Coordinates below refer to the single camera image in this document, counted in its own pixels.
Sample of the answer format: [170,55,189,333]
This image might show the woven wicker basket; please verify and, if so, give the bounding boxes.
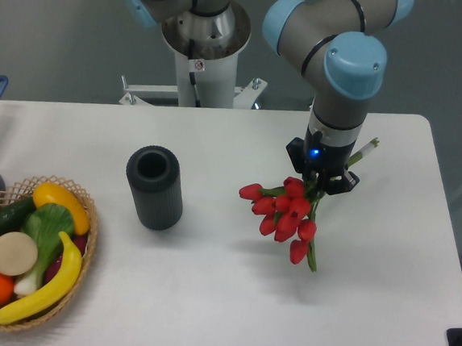
[0,175,98,332]

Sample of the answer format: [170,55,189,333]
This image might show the green cucumber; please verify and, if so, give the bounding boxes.
[0,197,36,236]

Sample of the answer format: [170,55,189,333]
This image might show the dark grey ribbed vase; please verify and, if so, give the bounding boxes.
[126,145,183,231]

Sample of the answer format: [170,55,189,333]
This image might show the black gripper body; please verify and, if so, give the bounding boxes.
[285,125,360,195]

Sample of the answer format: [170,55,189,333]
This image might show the dark red vegetable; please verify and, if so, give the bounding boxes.
[44,235,88,285]

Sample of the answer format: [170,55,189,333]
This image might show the red tulip bouquet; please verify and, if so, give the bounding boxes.
[232,126,381,278]

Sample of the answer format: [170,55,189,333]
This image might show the black cable on pedestal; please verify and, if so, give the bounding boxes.
[182,38,207,108]

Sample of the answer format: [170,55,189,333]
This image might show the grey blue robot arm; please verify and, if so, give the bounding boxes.
[124,0,414,195]

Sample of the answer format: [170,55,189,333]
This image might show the yellow banana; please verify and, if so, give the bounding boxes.
[0,231,82,326]

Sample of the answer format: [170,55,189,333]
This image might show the beige round disc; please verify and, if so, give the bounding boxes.
[0,231,38,277]

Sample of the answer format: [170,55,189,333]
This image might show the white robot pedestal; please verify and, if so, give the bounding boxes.
[120,0,268,110]

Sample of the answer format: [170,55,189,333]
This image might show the green bok choy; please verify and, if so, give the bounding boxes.
[14,202,74,298]

